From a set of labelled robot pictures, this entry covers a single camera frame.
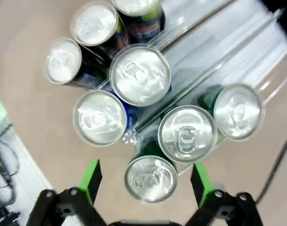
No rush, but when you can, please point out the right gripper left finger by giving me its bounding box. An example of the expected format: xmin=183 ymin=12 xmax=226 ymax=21
xmin=27 ymin=159 xmax=106 ymax=226

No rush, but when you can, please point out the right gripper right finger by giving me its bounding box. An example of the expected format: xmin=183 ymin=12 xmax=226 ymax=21
xmin=184 ymin=162 xmax=263 ymax=226

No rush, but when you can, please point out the black Pepsi can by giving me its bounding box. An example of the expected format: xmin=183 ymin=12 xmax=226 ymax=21
xmin=45 ymin=37 xmax=111 ymax=91
xmin=70 ymin=1 xmax=130 ymax=59
xmin=111 ymin=0 xmax=166 ymax=44

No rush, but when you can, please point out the clear white can dispenser rack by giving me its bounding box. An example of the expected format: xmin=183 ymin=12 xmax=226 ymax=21
xmin=96 ymin=0 xmax=287 ymax=177

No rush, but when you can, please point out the white slatted robot platform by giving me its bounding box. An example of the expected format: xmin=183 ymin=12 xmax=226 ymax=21
xmin=0 ymin=86 xmax=75 ymax=226

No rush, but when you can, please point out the blue Pocari Sweat can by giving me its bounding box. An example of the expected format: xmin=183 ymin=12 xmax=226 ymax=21
xmin=73 ymin=90 xmax=134 ymax=148
xmin=110 ymin=44 xmax=174 ymax=107

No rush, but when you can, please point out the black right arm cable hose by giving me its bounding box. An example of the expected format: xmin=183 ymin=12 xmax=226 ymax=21
xmin=254 ymin=130 xmax=287 ymax=205

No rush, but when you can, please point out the black cable bundle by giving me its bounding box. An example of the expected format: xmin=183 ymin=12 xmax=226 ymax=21
xmin=0 ymin=138 xmax=20 ymax=186

